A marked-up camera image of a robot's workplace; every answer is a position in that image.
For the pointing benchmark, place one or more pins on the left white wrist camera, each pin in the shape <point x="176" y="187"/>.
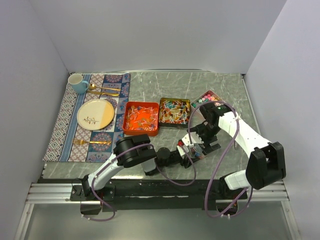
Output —
<point x="181" y="147"/>

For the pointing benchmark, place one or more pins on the gold fork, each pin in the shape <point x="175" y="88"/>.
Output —
<point x="82" y="142"/>

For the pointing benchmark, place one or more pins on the aluminium rail frame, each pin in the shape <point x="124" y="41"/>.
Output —
<point x="50" y="215"/>

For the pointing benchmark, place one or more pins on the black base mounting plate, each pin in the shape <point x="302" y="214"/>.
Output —
<point x="141" y="194"/>

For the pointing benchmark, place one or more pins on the clear glass jar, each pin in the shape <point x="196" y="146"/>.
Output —
<point x="195" y="156"/>

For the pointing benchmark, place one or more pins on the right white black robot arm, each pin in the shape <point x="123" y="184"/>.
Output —
<point x="266" y="160"/>

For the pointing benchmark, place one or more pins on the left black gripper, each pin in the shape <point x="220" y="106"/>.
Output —
<point x="187" y="163"/>

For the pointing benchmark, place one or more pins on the blue white mug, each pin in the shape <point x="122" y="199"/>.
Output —
<point x="77" y="82"/>

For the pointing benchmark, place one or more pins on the gold spoon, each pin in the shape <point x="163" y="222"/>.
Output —
<point x="93" y="87"/>

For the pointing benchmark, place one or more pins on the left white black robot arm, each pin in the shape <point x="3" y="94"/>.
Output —
<point x="129" y="152"/>

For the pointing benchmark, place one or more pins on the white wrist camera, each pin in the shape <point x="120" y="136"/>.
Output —
<point x="190" y="139"/>
<point x="181" y="147"/>

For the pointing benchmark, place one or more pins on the patterned placemat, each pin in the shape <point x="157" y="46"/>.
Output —
<point x="66" y="128"/>

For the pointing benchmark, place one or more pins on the gold knife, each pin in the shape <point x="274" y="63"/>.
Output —
<point x="103" y="93"/>

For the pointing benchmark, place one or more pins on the pink tin of star candies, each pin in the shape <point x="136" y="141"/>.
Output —
<point x="208" y="96"/>

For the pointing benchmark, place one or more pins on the clear round jar lid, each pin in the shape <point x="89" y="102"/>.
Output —
<point x="197" y="148"/>

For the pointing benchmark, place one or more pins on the dark tin of lollipops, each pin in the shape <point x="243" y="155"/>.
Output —
<point x="174" y="112"/>

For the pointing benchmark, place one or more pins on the cream ceramic plate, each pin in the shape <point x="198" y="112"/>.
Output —
<point x="95" y="114"/>

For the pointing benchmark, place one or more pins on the orange candy box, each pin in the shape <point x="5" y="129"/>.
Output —
<point x="141" y="118"/>

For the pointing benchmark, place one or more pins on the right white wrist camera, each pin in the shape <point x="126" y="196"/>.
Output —
<point x="190" y="139"/>

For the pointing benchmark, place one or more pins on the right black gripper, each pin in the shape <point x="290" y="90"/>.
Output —
<point x="205" y="147"/>

